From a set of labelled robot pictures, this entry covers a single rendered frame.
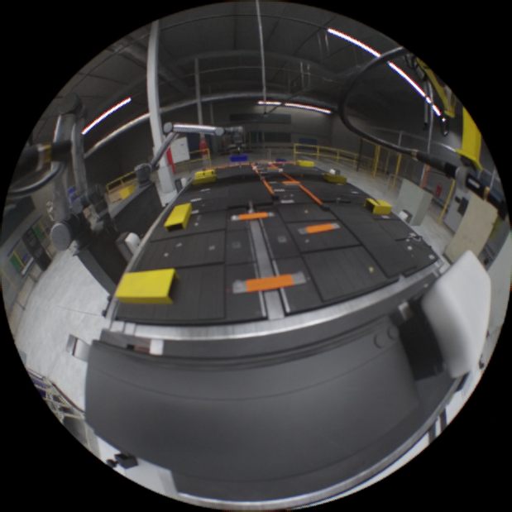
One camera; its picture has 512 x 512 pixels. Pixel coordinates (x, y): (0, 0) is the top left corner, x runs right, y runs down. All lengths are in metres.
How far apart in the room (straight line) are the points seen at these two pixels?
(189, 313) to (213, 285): 0.08
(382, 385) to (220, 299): 0.29
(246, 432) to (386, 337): 0.17
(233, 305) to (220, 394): 0.19
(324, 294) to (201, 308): 0.24
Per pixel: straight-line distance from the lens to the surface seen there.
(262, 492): 0.36
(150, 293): 0.34
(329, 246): 0.42
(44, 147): 0.35
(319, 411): 0.17
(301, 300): 0.31
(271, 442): 0.17
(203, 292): 0.32
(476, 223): 4.39
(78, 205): 1.30
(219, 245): 0.41
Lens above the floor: 1.25
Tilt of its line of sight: 43 degrees down
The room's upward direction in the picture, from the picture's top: 3 degrees counter-clockwise
